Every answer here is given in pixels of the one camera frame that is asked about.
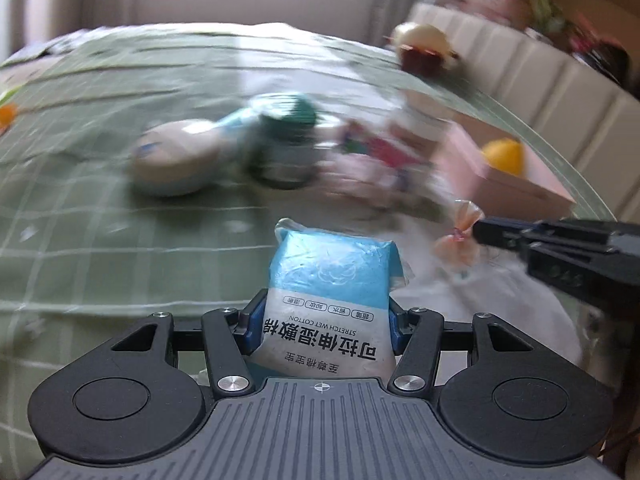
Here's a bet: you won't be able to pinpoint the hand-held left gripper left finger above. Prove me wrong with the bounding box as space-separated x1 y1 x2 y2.
112 289 269 396

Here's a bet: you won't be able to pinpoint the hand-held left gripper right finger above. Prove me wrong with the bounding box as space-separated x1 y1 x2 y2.
387 297 532 395

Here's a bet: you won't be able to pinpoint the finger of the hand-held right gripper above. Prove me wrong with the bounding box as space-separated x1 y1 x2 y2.
522 242 640 313
472 217 640 257

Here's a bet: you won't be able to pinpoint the cardboard box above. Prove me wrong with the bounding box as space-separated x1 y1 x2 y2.
405 92 577 222

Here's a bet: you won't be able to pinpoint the blue and white cotton packet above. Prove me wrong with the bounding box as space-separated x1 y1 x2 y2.
252 218 416 378

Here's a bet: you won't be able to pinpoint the beige round cushion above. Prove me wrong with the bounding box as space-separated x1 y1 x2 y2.
131 119 226 196

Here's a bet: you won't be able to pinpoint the yellow round item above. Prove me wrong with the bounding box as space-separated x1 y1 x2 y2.
481 139 526 177

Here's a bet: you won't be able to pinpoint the cream padded headboard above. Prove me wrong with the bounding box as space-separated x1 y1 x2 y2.
410 2 640 222

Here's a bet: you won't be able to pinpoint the pink printed packet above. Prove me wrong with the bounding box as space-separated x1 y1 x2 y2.
320 120 441 207

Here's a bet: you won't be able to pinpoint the green lidded jar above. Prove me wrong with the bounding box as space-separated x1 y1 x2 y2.
240 92 322 191

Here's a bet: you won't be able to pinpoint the blue face mask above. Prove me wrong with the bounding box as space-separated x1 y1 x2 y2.
215 96 281 142

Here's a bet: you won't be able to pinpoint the cream plush toy red shoes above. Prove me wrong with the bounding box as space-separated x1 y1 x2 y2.
384 22 461 78

